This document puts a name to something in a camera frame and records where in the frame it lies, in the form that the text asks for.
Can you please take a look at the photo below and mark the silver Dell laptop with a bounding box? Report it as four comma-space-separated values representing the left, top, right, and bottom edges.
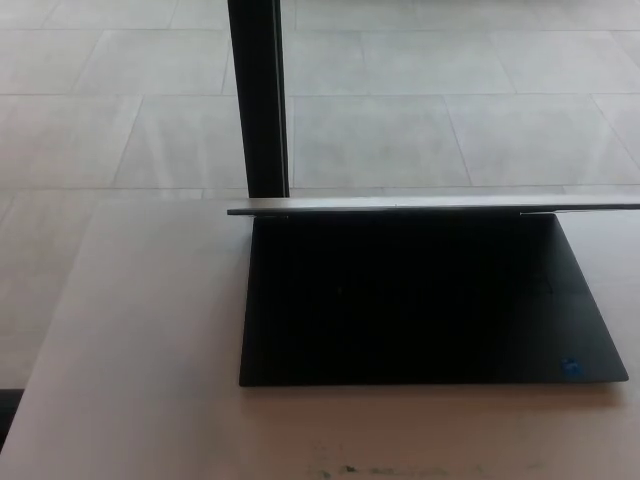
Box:
226, 201, 640, 388

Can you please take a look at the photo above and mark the black vertical window frame post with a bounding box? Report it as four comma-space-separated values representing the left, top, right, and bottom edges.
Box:
226, 0, 292, 199

